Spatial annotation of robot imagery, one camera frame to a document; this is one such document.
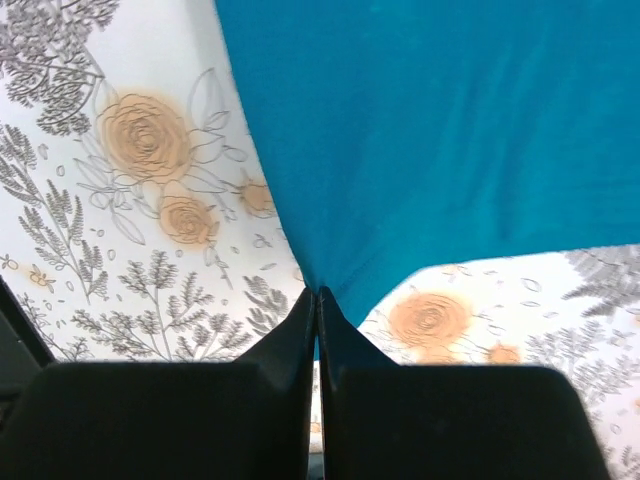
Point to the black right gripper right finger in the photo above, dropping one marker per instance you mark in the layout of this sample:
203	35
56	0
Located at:
383	420

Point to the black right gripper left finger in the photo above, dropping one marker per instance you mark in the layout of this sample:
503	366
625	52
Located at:
244	419

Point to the teal blue t shirt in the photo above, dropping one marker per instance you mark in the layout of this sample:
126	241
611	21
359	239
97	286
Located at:
397	135

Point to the floral patterned table mat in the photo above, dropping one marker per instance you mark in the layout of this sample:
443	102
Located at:
136	224

